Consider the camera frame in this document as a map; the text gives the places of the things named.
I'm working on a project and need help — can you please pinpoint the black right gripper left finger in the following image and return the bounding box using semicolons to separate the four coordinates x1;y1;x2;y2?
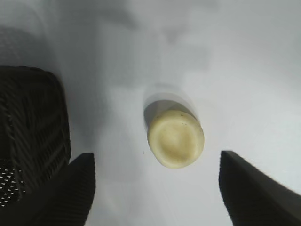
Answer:
22;152;97;226

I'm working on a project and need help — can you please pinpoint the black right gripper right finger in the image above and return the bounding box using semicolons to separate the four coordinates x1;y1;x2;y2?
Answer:
218;150;301;226

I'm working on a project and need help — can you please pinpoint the dark brown woven basket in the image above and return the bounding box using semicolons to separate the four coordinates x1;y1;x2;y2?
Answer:
0;65;72;208

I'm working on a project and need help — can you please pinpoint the pale yellow egg yolk pastry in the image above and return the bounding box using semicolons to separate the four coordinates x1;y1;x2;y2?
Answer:
147;100;205;169

